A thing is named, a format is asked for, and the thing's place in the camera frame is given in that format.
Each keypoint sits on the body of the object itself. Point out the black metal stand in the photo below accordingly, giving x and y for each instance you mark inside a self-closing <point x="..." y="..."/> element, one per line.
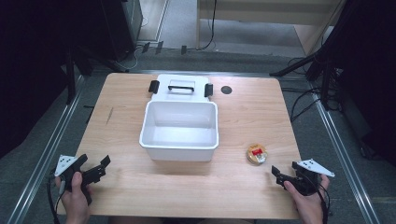
<point x="71" y="77"/>

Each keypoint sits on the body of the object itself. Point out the round yellow packet red label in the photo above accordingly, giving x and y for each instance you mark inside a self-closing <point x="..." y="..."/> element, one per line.
<point x="257" y="154"/>

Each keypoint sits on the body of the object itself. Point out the person's left hand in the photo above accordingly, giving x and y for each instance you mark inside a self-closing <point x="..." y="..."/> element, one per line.
<point x="74" y="199"/>

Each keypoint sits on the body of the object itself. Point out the black round table grommet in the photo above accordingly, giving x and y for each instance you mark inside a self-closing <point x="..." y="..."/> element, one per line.
<point x="226" y="90"/>

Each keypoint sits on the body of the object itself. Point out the metal floor rail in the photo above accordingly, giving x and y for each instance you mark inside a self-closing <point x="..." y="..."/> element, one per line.
<point x="46" y="149"/>
<point x="341" y="155"/>

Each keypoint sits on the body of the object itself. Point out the black tripod stand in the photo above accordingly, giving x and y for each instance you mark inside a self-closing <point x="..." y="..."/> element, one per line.
<point x="323" y="59"/>

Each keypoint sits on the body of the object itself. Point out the white plastic storage box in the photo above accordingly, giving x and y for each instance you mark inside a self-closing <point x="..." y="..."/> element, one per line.
<point x="179" y="130"/>

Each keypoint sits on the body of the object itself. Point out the light wooden cabinet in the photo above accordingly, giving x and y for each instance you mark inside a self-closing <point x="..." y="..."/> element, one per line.
<point x="264" y="12"/>

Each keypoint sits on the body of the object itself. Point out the person's right hand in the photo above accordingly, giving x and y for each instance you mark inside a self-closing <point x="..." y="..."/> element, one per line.
<point x="306" y="203"/>

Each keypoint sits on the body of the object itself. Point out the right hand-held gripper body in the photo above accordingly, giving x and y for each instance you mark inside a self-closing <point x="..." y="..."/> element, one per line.
<point x="306" y="183"/>

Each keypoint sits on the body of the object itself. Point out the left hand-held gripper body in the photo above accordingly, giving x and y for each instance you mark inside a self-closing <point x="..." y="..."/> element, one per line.
<point x="63" y="165"/>

